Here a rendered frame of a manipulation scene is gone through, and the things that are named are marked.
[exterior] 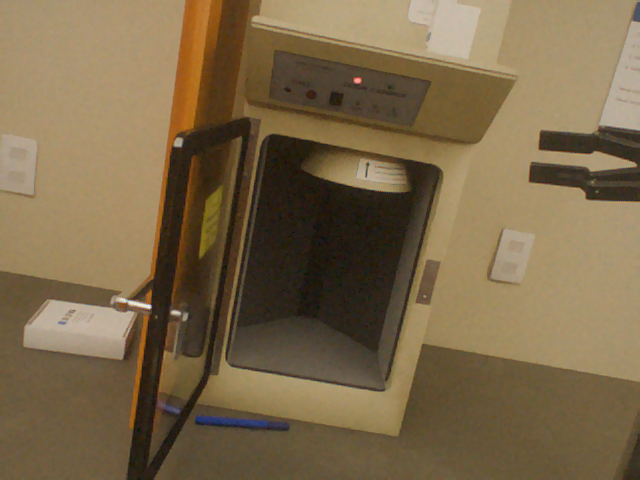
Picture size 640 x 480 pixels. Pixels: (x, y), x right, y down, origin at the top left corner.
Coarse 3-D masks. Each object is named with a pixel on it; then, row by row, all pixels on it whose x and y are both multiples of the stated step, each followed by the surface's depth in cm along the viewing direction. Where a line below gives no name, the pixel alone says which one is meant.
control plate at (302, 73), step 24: (288, 72) 81; (312, 72) 80; (336, 72) 80; (360, 72) 79; (384, 72) 79; (288, 96) 84; (360, 96) 83; (384, 96) 82; (408, 96) 82; (384, 120) 86; (408, 120) 86
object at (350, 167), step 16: (320, 144) 98; (304, 160) 101; (320, 160) 96; (336, 160) 94; (352, 160) 94; (368, 160) 94; (384, 160) 95; (400, 160) 97; (320, 176) 95; (336, 176) 94; (352, 176) 93; (368, 176) 94; (384, 176) 94; (400, 176) 96
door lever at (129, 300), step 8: (144, 280) 73; (152, 280) 74; (128, 288) 70; (136, 288) 70; (144, 288) 71; (152, 288) 74; (120, 296) 67; (128, 296) 68; (136, 296) 69; (112, 304) 67; (120, 304) 67; (128, 304) 67; (136, 304) 67; (144, 304) 67; (144, 312) 67
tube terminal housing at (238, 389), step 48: (288, 0) 85; (336, 0) 85; (384, 0) 85; (480, 0) 86; (480, 48) 87; (336, 144) 90; (384, 144) 90; (432, 144) 91; (432, 240) 94; (240, 384) 100; (288, 384) 100; (384, 432) 103
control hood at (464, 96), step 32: (256, 32) 76; (288, 32) 75; (320, 32) 75; (256, 64) 80; (352, 64) 78; (384, 64) 78; (416, 64) 77; (448, 64) 77; (480, 64) 77; (256, 96) 85; (448, 96) 81; (480, 96) 80; (416, 128) 87; (448, 128) 86; (480, 128) 85
